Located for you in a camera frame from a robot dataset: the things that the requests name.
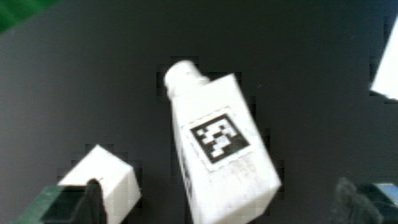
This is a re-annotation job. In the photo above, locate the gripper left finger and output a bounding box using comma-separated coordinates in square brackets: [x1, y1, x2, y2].
[12, 179, 108, 224]

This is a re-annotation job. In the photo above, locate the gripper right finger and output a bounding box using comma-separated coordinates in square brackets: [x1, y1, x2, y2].
[330, 178, 398, 224]

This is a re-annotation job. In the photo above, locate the white stool leg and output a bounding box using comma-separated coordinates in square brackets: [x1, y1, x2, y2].
[163, 60, 281, 224]

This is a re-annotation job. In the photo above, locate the white block beside leg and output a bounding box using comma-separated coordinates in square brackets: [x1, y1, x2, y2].
[58, 145, 142, 224]

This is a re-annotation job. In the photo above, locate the white marker sheet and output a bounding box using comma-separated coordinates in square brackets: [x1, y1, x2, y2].
[371, 18, 398, 100]

